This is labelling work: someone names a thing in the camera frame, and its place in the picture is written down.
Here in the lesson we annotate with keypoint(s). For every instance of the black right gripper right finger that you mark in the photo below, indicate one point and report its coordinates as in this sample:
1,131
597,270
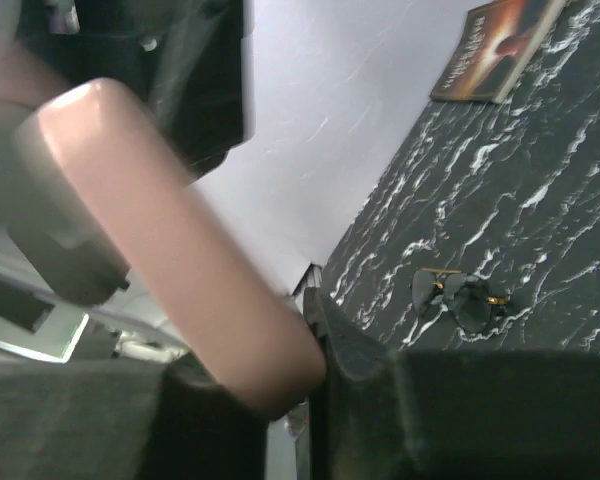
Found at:
388,414

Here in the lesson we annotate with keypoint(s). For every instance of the dark book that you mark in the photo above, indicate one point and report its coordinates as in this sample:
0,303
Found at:
497,43

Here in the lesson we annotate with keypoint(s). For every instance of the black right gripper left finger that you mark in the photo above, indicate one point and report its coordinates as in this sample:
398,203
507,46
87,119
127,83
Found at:
117,419

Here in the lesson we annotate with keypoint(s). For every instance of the black sunglasses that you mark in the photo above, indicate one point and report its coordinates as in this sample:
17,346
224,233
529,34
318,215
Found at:
467,298

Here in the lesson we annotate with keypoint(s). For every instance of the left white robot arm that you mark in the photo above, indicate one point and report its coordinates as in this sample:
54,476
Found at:
183,59

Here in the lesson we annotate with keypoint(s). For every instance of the pink glasses case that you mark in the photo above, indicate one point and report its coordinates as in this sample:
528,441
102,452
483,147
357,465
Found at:
97,151

